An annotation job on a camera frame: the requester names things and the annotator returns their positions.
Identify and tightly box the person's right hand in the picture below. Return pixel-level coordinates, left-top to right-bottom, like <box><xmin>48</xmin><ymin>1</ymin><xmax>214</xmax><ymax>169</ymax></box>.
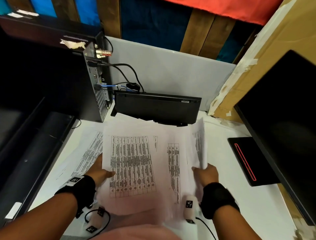
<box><xmin>192</xmin><ymin>163</ymin><xmax>220</xmax><ymax>195</ymax></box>

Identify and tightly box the red-orange cloth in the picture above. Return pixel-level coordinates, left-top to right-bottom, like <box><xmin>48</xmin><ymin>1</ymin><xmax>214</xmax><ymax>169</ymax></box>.
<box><xmin>165</xmin><ymin>0</ymin><xmax>284</xmax><ymax>26</ymax></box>

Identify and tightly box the black monitor base red line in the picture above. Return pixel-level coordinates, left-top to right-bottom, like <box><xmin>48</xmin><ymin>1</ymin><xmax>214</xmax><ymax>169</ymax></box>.
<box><xmin>227</xmin><ymin>136</ymin><xmax>281</xmax><ymax>187</ymax></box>

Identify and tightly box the black camera cable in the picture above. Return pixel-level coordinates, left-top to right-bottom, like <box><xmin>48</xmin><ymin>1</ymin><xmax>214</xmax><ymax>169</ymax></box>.
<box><xmin>195</xmin><ymin>217</ymin><xmax>217</xmax><ymax>240</ymax></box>
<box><xmin>85</xmin><ymin>209</ymin><xmax>111</xmax><ymax>239</ymax></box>

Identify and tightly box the person's right forearm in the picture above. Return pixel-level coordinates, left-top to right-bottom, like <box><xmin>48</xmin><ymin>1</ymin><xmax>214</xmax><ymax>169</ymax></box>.
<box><xmin>213</xmin><ymin>204</ymin><xmax>262</xmax><ymax>240</ymax></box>

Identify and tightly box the black computer tower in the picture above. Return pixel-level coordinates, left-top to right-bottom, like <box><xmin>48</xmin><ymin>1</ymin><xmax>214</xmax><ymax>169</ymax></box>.
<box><xmin>0</xmin><ymin>15</ymin><xmax>114</xmax><ymax>123</ymax></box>

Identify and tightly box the white printed paper sheet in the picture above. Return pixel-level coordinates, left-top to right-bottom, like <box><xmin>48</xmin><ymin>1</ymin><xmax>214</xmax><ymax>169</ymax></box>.
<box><xmin>191</xmin><ymin>117</ymin><xmax>208</xmax><ymax>171</ymax></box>

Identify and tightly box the silver security lock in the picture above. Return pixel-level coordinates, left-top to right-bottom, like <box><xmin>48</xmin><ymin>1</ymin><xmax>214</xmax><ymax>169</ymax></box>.
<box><xmin>95</xmin><ymin>48</ymin><xmax>110</xmax><ymax>59</ymax></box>

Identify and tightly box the crumpled beige tape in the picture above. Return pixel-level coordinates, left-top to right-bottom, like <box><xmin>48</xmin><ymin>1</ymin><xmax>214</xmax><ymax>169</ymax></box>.
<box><xmin>60</xmin><ymin>39</ymin><xmax>86</xmax><ymax>49</ymax></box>

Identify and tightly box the person's left hand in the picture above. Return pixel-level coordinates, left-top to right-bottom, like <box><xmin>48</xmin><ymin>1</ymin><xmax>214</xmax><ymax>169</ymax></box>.
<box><xmin>85</xmin><ymin>153</ymin><xmax>116</xmax><ymax>188</ymax></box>

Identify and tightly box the black monitor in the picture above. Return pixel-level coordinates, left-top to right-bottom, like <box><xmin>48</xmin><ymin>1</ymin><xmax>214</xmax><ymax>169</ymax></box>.
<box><xmin>0</xmin><ymin>96</ymin><xmax>76</xmax><ymax>224</ymax></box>
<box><xmin>234</xmin><ymin>49</ymin><xmax>316</xmax><ymax>227</ymax></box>

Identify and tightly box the brown cardboard panel white tape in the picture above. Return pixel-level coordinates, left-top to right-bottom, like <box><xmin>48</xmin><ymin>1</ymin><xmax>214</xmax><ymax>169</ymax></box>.
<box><xmin>208</xmin><ymin>0</ymin><xmax>316</xmax><ymax>240</ymax></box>

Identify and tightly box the grey divider panel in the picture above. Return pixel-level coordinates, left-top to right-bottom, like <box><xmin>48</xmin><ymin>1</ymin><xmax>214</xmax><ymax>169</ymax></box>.
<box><xmin>105</xmin><ymin>36</ymin><xmax>237</xmax><ymax>112</ymax></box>

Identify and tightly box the thick black cable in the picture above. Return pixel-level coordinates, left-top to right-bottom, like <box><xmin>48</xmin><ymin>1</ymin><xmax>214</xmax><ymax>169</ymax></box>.
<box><xmin>97</xmin><ymin>62</ymin><xmax>145</xmax><ymax>93</ymax></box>

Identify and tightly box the pile of printed papers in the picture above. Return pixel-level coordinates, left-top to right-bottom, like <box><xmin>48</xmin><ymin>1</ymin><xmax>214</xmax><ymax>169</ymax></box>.
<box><xmin>55</xmin><ymin>116</ymin><xmax>208</xmax><ymax>228</ymax></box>

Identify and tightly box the white table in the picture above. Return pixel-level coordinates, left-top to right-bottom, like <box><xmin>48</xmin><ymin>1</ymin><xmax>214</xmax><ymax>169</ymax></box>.
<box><xmin>28</xmin><ymin>108</ymin><xmax>301</xmax><ymax>240</ymax></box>

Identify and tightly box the person's left forearm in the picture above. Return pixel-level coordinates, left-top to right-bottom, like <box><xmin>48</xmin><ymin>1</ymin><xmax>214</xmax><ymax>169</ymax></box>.
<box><xmin>0</xmin><ymin>192</ymin><xmax>78</xmax><ymax>240</ymax></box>

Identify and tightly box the black keyboard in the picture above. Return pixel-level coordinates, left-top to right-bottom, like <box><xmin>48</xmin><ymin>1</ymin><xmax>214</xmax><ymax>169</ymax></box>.
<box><xmin>110</xmin><ymin>90</ymin><xmax>202</xmax><ymax>127</ymax></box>

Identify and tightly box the pink garment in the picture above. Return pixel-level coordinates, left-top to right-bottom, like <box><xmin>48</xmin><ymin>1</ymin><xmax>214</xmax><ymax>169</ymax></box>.
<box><xmin>91</xmin><ymin>224</ymin><xmax>183</xmax><ymax>240</ymax></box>

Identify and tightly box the black lock cable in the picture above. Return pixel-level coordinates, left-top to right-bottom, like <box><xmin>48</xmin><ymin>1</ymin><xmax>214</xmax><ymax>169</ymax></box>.
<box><xmin>105</xmin><ymin>36</ymin><xmax>114</xmax><ymax>54</ymax></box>

